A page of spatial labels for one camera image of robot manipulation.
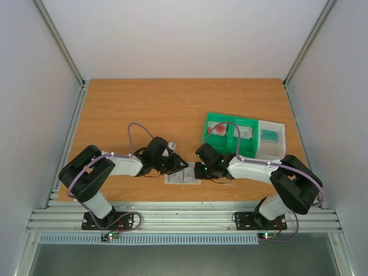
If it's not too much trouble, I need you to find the grey slotted cable duct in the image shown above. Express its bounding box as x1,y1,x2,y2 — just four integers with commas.
39,233,259,246

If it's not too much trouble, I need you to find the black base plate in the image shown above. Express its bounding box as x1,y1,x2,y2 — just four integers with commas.
81,210,136,231
231,212,288,231

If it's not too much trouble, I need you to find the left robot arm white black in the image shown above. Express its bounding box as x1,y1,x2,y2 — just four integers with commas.
58,137,189,230

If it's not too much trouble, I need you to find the right small circuit board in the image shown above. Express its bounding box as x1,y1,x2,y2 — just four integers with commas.
258,232,281,240

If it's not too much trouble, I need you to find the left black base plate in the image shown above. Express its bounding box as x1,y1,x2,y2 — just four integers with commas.
81,210,136,231

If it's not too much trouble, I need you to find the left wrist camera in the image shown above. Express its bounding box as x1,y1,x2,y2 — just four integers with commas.
167,141,177,151

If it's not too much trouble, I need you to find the green left bin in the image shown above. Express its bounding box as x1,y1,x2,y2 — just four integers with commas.
202,113,233,154

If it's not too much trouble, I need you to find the translucent grey card holder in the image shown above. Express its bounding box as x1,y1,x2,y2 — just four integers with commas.
164,162,201,185

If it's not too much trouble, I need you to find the green bin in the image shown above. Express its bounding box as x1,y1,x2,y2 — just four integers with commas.
227,116,259,158
202,113,233,154

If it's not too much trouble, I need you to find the right aluminium frame post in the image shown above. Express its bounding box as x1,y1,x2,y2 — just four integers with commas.
282,0,338,87

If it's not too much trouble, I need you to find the small circuit board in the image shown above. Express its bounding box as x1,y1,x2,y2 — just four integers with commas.
100,232,119,243
258,232,281,240

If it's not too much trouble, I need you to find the card with red circles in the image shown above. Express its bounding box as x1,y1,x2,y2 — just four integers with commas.
207,121,227,136

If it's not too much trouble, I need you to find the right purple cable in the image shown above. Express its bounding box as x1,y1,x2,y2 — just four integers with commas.
202,121,326,244

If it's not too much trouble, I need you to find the left small circuit board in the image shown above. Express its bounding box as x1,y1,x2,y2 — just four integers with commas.
100,232,119,243

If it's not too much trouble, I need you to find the aluminium frame post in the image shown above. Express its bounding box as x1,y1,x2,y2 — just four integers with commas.
282,0,338,87
32,0,86,87

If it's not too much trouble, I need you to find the green middle bin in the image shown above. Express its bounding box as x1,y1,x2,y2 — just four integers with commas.
227,116,259,158

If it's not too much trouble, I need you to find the white right bin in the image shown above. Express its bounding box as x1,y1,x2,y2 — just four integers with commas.
255,120,286,160

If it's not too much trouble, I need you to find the left aluminium frame post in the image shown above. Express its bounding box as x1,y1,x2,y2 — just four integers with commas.
32,0,86,87

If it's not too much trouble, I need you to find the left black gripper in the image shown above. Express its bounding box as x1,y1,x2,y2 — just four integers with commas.
153,153,189,175

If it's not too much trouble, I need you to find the aluminium front rail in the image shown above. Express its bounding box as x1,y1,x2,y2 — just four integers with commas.
26,200,342,233

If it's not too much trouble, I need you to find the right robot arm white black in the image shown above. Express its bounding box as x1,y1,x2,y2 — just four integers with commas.
194,143,324,230

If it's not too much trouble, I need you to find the teal VIP card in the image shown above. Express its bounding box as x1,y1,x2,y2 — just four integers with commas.
260,129,278,143

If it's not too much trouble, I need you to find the grey patterned card in bin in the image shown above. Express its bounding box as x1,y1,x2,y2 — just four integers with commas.
233,126,254,140

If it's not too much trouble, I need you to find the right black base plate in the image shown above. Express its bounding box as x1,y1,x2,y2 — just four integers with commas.
231,212,288,231

